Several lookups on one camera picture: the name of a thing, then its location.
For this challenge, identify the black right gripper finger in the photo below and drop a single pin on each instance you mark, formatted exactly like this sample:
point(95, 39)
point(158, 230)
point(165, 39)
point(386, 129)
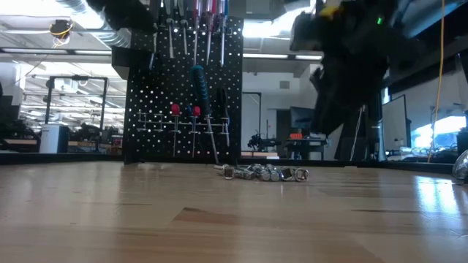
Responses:
point(343, 98)

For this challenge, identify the black eyeglasses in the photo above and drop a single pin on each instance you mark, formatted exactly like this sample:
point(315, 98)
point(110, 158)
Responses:
point(461, 168)

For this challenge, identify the white board panel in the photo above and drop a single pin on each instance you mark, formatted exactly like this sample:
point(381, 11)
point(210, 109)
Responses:
point(395, 124)

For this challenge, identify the tall black pillar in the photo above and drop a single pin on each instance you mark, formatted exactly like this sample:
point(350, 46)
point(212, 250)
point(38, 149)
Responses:
point(374, 128)

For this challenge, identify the black computer monitor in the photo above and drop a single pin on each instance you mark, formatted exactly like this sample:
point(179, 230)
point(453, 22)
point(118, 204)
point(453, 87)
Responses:
point(301, 117)

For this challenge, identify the black pegboard bin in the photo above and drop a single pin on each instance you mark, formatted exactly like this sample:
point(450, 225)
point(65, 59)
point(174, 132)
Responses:
point(135, 60)

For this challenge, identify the black leaning panel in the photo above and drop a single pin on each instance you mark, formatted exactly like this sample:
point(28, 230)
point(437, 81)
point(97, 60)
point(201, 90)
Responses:
point(351, 146)

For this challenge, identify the black office desk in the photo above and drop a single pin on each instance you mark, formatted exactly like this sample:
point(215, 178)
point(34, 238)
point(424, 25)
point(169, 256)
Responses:
point(307, 144)

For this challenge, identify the orange red box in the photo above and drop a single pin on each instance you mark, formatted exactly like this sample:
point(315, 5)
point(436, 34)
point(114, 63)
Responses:
point(296, 136)

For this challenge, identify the thin black stand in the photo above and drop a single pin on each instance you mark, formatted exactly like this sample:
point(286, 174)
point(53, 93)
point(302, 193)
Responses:
point(260, 113)

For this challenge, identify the black perforated pegboard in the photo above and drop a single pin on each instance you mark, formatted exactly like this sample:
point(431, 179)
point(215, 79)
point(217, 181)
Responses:
point(164, 91)

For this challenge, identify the ceiling light strip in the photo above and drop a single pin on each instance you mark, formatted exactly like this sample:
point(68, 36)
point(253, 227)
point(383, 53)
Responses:
point(263, 56)
point(36, 51)

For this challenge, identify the long chrome socket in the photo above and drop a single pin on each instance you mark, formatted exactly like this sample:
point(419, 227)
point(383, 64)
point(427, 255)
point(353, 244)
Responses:
point(245, 174)
point(274, 174)

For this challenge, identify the light wood workbench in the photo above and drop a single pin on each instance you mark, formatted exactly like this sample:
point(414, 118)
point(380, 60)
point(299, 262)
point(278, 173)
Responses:
point(77, 143)

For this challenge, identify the chrome universal joint adapter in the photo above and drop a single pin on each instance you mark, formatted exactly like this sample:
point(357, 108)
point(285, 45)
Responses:
point(227, 171)

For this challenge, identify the black equipment stack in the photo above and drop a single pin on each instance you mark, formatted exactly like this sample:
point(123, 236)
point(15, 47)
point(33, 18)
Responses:
point(9, 109)

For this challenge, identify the ribbed silver air duct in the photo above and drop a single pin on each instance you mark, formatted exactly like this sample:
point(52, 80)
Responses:
point(113, 36)

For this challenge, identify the grey wall box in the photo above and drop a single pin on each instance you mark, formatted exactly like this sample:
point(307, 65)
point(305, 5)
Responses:
point(284, 85)

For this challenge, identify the black gantry frame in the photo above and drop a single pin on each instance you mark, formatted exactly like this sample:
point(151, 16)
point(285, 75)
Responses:
point(77, 77)

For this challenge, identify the black aluminium frame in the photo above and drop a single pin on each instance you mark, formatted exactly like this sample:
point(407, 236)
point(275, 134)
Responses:
point(55, 158)

